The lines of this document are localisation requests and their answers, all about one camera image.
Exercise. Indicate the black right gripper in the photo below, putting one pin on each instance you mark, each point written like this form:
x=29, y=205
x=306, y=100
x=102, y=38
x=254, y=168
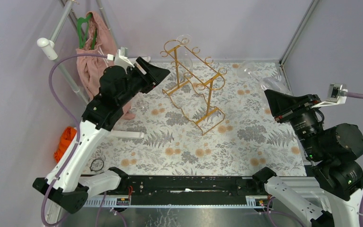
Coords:
x=281, y=103

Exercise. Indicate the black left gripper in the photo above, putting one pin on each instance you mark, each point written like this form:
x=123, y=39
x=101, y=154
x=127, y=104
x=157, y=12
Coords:
x=142, y=74

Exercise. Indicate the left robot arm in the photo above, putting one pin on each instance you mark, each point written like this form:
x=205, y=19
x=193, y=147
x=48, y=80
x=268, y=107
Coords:
x=119, y=83

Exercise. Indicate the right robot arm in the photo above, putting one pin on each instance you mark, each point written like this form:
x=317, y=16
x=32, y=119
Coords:
x=334, y=150

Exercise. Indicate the pink shorts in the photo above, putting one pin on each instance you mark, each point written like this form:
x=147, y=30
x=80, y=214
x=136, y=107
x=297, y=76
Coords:
x=91, y=68

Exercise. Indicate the floral tablecloth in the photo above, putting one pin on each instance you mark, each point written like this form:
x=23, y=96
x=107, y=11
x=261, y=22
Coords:
x=246, y=141

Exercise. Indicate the green clothes hanger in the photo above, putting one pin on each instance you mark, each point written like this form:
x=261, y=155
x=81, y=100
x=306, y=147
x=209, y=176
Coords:
x=87, y=32

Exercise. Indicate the orange cloth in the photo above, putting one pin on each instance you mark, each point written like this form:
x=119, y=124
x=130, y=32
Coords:
x=65, y=140

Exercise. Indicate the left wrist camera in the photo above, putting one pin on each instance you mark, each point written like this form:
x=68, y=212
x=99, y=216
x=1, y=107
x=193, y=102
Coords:
x=120, y=59

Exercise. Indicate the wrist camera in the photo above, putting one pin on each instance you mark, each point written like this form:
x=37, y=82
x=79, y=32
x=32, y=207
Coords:
x=120, y=59
x=335, y=96

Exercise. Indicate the gold wire wine glass rack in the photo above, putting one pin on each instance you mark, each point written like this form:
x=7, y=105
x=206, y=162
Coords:
x=201, y=88

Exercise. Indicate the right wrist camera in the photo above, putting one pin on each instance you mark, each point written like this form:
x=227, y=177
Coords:
x=335, y=96

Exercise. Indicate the silver clothes rail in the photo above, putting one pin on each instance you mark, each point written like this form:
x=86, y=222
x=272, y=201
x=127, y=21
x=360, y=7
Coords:
x=59, y=38

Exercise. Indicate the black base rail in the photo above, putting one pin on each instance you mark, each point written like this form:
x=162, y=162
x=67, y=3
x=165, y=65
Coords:
x=187, y=190

